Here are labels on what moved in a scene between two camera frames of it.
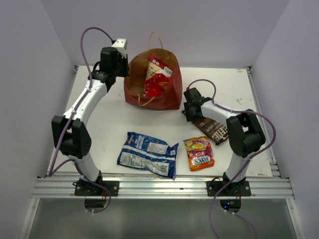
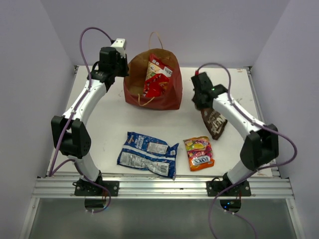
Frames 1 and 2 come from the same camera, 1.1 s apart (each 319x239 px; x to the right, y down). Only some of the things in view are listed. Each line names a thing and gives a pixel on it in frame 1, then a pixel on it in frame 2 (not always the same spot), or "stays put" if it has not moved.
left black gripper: (124, 61) stays put
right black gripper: (190, 117) → (199, 104)
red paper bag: (135, 77) stays put
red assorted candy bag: (157, 80) stays put
